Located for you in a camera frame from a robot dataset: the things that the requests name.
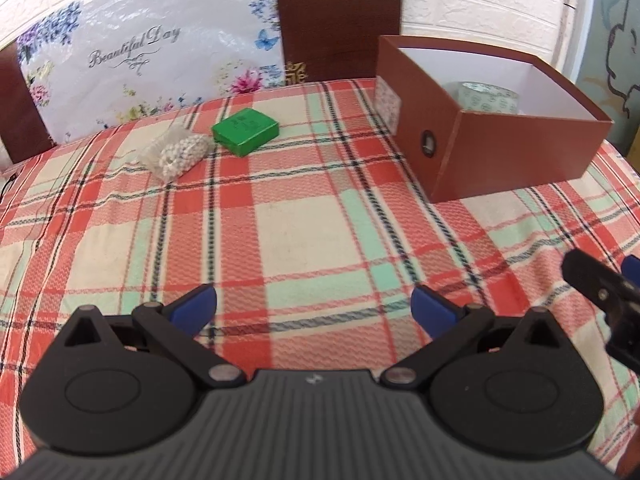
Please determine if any green cardboard box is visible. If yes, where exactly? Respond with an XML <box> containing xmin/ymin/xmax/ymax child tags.
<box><xmin>211</xmin><ymin>108</ymin><xmax>280</xmax><ymax>157</ymax></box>

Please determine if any thin black cable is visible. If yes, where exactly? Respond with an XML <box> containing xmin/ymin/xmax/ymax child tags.
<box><xmin>0</xmin><ymin>169</ymin><xmax>22</xmax><ymax>197</ymax></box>

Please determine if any clear tape roll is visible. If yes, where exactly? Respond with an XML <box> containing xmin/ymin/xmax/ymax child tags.
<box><xmin>442</xmin><ymin>81</ymin><xmax>523</xmax><ymax>115</ymax></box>

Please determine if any brown cardboard box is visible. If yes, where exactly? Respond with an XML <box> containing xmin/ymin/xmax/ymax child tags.
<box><xmin>375</xmin><ymin>35</ymin><xmax>615</xmax><ymax>204</ymax></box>

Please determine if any brown wooden chair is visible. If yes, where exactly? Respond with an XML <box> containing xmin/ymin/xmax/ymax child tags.
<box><xmin>0</xmin><ymin>42</ymin><xmax>56</xmax><ymax>166</ymax></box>

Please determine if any bag of white beads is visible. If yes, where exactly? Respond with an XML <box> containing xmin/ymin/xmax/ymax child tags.
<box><xmin>136</xmin><ymin>125</ymin><xmax>211</xmax><ymax>179</ymax></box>

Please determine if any cartoon wall poster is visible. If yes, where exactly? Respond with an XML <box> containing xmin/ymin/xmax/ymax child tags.
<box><xmin>575</xmin><ymin>0</ymin><xmax>640</xmax><ymax>151</ymax></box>

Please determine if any red plaid tablecloth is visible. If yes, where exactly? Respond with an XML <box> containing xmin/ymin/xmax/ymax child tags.
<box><xmin>0</xmin><ymin>78</ymin><xmax>640</xmax><ymax>466</ymax></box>

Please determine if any floral plastic cover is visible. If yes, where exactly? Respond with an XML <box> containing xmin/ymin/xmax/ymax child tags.
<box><xmin>15</xmin><ymin>0</ymin><xmax>286</xmax><ymax>133</ymax></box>

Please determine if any brown chair with gold emblem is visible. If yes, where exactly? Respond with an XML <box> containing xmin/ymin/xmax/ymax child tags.
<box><xmin>272</xmin><ymin>0</ymin><xmax>403</xmax><ymax>83</ymax></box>

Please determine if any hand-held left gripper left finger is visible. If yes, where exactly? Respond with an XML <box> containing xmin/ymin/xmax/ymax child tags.
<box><xmin>62</xmin><ymin>284</ymin><xmax>248</xmax><ymax>388</ymax></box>

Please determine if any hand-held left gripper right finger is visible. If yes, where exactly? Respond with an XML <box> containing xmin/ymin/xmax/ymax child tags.
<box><xmin>385</xmin><ymin>285</ymin><xmax>571</xmax><ymax>388</ymax></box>

